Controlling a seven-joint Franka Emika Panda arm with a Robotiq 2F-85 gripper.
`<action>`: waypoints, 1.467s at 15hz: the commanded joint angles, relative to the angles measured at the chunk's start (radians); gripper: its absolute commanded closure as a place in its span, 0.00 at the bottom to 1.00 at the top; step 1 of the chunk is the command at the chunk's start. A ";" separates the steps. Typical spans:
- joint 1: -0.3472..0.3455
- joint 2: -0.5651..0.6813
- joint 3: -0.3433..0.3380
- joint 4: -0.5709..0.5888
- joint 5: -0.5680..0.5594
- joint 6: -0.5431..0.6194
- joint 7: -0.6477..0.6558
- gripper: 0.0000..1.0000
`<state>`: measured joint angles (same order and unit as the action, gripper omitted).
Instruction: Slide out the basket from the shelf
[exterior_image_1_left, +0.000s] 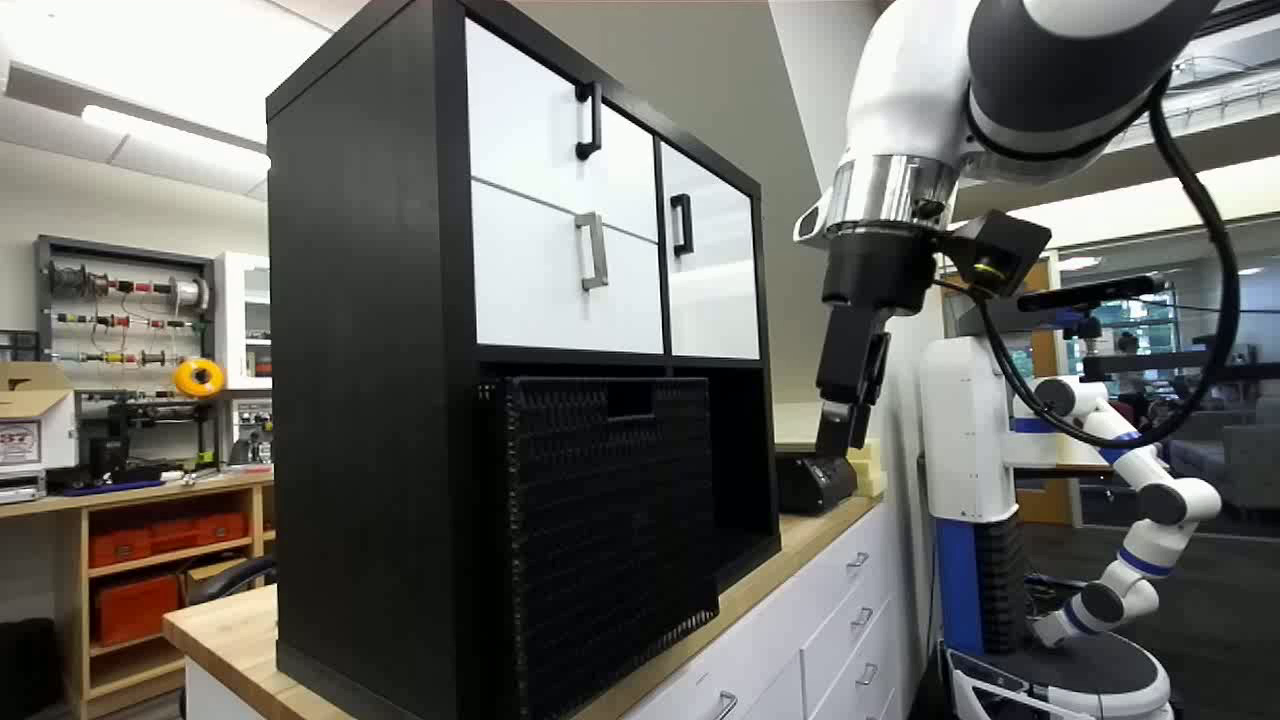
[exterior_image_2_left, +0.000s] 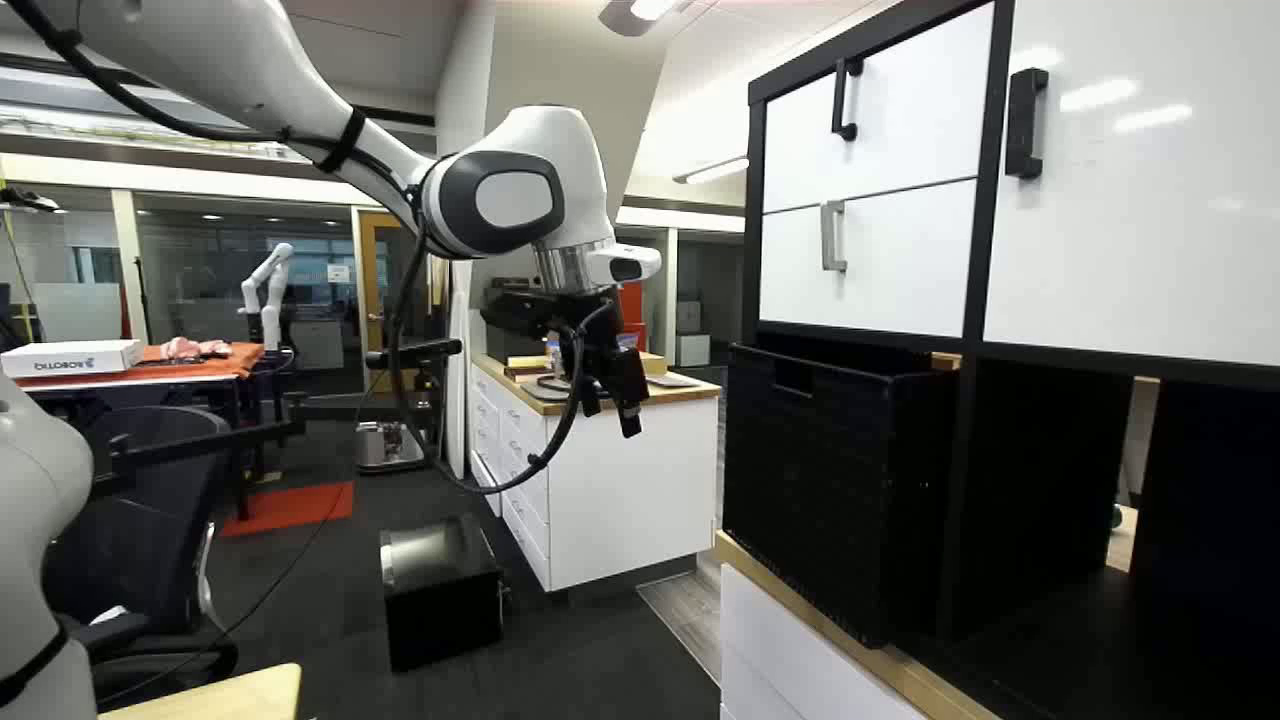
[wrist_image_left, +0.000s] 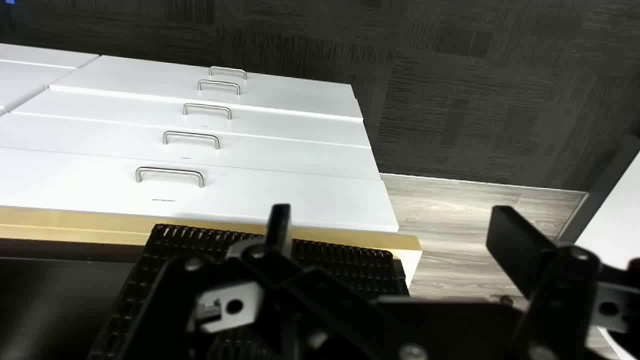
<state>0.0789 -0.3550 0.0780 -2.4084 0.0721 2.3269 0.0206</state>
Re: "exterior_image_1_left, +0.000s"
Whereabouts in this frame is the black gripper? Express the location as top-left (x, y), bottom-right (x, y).
top-left (810, 234), bottom-right (941, 465)

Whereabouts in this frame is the black woven basket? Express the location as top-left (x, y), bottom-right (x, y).
top-left (478, 369), bottom-right (725, 720)

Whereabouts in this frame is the black shelf unit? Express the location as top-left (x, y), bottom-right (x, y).
top-left (265, 0), bottom-right (783, 720)

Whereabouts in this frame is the small black countertop device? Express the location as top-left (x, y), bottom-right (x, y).
top-left (773, 444), bottom-right (860, 521)

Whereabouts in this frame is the white blue mobile robot body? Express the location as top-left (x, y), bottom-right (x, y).
top-left (916, 273), bottom-right (1178, 720)

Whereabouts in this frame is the white cabinet door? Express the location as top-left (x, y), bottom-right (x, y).
top-left (655, 136), bottom-right (764, 363)

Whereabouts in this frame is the white wood-topped base cabinet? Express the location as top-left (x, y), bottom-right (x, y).
top-left (161, 489), bottom-right (926, 720)

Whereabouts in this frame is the yellow tape spool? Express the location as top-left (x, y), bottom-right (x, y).
top-left (169, 354), bottom-right (230, 406)

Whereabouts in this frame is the long orange storage bin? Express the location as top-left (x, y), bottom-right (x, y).
top-left (88, 507), bottom-right (254, 573)

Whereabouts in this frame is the black bench equipment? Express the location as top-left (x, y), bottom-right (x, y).
top-left (75, 389), bottom-right (223, 492)

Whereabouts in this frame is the short orange storage bin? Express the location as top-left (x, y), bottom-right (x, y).
top-left (88, 568), bottom-right (186, 649)

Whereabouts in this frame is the wooden workbench with shelves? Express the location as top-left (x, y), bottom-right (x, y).
top-left (0, 465), bottom-right (278, 720)

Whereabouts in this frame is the white box device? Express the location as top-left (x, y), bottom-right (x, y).
top-left (0, 384), bottom-right (83, 507)

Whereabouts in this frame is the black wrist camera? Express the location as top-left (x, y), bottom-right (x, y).
top-left (936, 208), bottom-right (1055, 302)

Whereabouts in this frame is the black door handle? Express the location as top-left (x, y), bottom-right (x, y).
top-left (665, 190), bottom-right (700, 259)

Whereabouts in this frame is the silver drawer handle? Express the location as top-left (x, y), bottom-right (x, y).
top-left (573, 208), bottom-right (616, 297)

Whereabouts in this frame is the white drawer with silver handle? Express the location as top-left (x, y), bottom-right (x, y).
top-left (468, 176), bottom-right (666, 361)

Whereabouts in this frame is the black drawer handle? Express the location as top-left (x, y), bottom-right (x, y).
top-left (573, 81), bottom-right (609, 165)

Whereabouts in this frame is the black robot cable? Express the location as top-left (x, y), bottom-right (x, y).
top-left (973, 71), bottom-right (1247, 454)

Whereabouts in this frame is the white drawer with black handle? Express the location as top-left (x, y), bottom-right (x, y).
top-left (458, 18), bottom-right (665, 243)

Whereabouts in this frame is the white wall cabinet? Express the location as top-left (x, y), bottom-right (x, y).
top-left (216, 250), bottom-right (278, 394)

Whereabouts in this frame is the grey wall tool rack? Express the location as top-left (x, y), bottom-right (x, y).
top-left (31, 234), bottom-right (223, 394)

